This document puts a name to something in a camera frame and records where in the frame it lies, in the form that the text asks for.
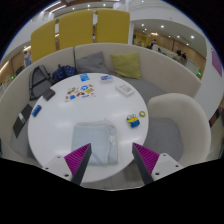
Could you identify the white flat box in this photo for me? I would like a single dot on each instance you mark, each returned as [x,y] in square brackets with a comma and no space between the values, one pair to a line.
[125,90]

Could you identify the grey backpack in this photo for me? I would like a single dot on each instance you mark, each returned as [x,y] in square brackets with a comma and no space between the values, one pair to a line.
[39,83]

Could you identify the person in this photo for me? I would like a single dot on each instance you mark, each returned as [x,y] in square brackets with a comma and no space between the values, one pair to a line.
[152,44]
[27,59]

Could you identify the ceiling lights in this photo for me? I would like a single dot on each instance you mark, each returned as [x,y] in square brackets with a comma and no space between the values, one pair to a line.
[57,7]

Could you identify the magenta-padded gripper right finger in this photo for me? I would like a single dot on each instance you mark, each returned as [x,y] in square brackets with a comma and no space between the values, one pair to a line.
[146,159]

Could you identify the small blue-white box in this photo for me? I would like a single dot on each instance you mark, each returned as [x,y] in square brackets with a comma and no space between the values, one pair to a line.
[106,78]

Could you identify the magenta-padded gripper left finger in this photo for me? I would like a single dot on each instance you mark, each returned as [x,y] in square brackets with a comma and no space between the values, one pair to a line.
[78,159]

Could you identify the blue case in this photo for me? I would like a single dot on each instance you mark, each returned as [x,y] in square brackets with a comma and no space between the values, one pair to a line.
[36,110]

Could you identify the curved beige sofa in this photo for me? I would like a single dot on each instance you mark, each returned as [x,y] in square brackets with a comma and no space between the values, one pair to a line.
[160,70]

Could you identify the yellow acoustic panel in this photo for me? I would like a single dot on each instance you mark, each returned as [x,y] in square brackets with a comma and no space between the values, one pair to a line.
[76,30]
[112,26]
[43,41]

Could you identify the light blue towel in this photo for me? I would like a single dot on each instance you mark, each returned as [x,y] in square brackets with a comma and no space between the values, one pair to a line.
[95,140]

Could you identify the grey cushion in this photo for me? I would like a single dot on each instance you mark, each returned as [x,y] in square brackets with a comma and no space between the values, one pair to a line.
[91,63]

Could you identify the blue card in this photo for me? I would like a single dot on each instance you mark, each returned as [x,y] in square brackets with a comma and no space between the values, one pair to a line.
[84,77]

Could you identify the yellow and blue toy figure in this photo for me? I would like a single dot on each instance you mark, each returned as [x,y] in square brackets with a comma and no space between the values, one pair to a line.
[133,121]

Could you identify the white armchair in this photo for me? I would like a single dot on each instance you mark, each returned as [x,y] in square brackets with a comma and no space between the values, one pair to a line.
[180,110]

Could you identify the pink wall poster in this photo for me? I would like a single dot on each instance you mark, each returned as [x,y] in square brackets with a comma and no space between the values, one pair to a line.
[216,62]

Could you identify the blue patterned bag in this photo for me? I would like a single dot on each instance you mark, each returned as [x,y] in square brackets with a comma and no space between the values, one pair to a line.
[64,73]

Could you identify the colourful sticker sheet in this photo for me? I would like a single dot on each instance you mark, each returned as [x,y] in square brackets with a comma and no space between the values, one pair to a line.
[80,93]

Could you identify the yellow-green cushion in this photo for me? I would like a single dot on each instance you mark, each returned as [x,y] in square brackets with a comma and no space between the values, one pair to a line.
[126,66]

